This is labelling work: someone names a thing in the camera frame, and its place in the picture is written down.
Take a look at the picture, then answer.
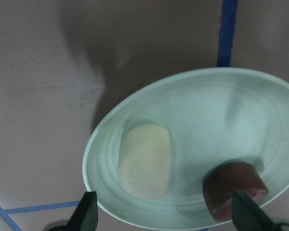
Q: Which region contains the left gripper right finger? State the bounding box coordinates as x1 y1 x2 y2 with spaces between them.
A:
232 190 279 231

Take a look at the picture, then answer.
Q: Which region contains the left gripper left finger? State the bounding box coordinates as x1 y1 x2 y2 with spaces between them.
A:
66 192 98 231

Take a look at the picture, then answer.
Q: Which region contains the white bun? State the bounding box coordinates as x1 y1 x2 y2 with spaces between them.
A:
118 124 171 200

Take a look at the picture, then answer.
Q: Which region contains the brown bun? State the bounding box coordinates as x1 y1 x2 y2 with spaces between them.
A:
202 162 269 222

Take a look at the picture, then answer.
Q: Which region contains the light green plate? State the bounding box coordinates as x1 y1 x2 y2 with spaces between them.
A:
82 68 289 231

